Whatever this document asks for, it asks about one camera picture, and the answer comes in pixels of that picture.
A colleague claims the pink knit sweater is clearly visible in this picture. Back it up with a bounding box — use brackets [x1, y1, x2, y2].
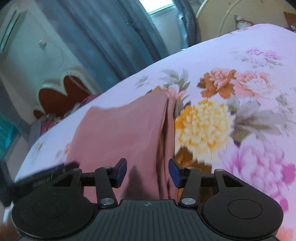
[66, 90, 177, 200]

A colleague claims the magenta clothes pile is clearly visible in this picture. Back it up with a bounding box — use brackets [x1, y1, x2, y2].
[39, 93, 100, 136]

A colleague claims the floral pink bed sheet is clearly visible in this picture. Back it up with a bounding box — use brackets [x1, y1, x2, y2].
[16, 24, 295, 240]

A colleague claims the red and white chair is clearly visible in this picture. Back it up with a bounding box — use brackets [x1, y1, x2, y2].
[33, 70, 101, 119]

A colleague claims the blue curtain left panel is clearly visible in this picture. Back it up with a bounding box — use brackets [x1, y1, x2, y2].
[36, 0, 169, 91]

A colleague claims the blue curtain panel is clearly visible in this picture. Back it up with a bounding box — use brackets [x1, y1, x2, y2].
[36, 0, 169, 91]
[172, 0, 201, 49]

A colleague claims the blue curtain right panel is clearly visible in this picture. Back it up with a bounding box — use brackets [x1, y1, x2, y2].
[172, 0, 201, 49]

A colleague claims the cream wooden headboard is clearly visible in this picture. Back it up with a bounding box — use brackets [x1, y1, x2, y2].
[196, 0, 295, 42]

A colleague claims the embroidered pillow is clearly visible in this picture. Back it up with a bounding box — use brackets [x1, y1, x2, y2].
[234, 15, 255, 30]

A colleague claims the orange pillow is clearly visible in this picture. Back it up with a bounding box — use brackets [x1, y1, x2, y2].
[284, 11, 296, 32]

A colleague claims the white wall air conditioner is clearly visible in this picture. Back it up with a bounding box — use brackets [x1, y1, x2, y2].
[1, 8, 27, 53]

